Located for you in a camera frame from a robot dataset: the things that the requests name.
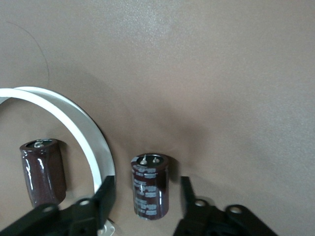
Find white half-round pipe clamp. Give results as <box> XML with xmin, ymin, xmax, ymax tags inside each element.
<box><xmin>0</xmin><ymin>86</ymin><xmax>117</xmax><ymax>234</ymax></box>

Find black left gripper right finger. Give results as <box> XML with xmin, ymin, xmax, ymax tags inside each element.
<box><xmin>172</xmin><ymin>176</ymin><xmax>281</xmax><ymax>236</ymax></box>

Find brown table mat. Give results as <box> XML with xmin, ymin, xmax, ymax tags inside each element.
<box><xmin>0</xmin><ymin>0</ymin><xmax>315</xmax><ymax>236</ymax></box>

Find dark brown cylindrical capacitor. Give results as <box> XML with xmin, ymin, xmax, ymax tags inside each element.
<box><xmin>130</xmin><ymin>152</ymin><xmax>170</xmax><ymax>221</ymax></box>
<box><xmin>19</xmin><ymin>138</ymin><xmax>67</xmax><ymax>209</ymax></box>

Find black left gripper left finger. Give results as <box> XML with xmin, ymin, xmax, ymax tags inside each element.
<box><xmin>0</xmin><ymin>176</ymin><xmax>116</xmax><ymax>236</ymax></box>

